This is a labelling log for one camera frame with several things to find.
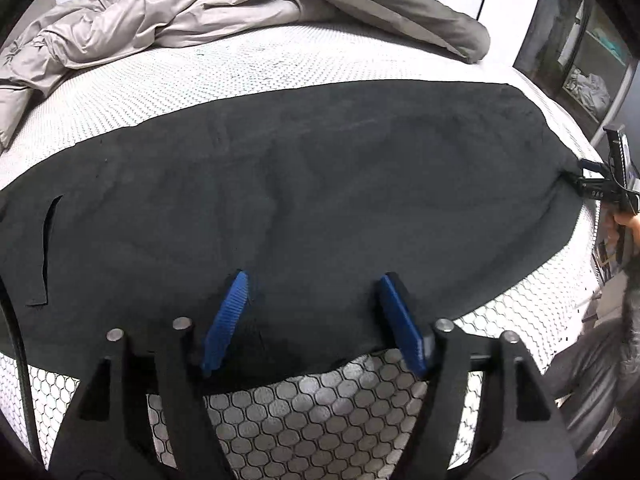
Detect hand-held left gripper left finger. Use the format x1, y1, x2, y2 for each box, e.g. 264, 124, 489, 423
47, 270, 251, 480

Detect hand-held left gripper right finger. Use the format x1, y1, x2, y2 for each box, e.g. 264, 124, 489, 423
376, 272, 592, 480

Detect black pants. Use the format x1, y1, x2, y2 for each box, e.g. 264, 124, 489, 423
0, 80, 584, 380

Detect person's right forearm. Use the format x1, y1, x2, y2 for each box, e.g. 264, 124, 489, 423
619, 242, 640, 418

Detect person's right hand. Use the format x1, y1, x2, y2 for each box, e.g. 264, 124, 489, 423
611, 210, 640, 246

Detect glass-fronted cabinet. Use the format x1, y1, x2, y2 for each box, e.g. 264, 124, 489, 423
512, 0, 640, 128

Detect white honeycomb-patterned mattress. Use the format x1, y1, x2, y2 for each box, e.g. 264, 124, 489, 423
0, 25, 610, 480

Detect dark grey duvet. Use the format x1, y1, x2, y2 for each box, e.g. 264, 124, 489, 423
150, 0, 492, 65

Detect light grey blanket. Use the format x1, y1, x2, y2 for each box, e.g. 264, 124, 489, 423
0, 0, 333, 150

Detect black cable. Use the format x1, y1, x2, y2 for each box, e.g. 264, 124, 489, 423
0, 277, 42, 461

